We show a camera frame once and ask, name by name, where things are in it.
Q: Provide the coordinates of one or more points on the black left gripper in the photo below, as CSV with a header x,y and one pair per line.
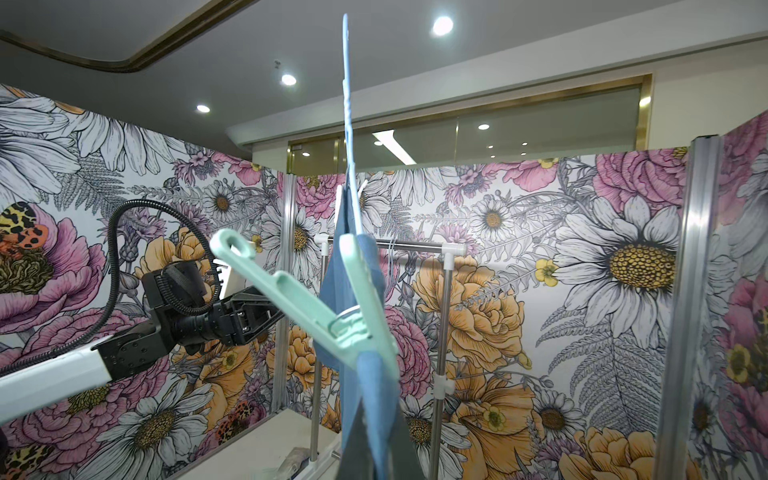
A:
x,y
244,317

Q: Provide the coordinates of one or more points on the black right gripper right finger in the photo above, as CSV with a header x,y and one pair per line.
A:
x,y
404,463

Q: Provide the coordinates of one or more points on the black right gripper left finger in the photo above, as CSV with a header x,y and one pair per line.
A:
x,y
357,460

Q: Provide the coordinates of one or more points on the light blue t-shirt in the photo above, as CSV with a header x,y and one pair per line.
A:
x,y
368,382

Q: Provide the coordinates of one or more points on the teal plastic clothespin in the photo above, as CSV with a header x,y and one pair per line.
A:
x,y
324,306

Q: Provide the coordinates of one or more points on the blue hanger of light shirt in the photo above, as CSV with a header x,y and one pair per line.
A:
x,y
351,173

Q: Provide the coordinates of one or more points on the white plastic clothespin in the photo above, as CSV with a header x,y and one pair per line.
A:
x,y
362,186

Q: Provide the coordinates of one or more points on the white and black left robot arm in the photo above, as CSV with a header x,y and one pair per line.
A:
x,y
179,315

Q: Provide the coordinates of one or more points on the metal clothes rack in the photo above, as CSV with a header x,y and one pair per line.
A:
x,y
442,385

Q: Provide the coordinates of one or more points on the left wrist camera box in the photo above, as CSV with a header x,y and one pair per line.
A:
x,y
231,281

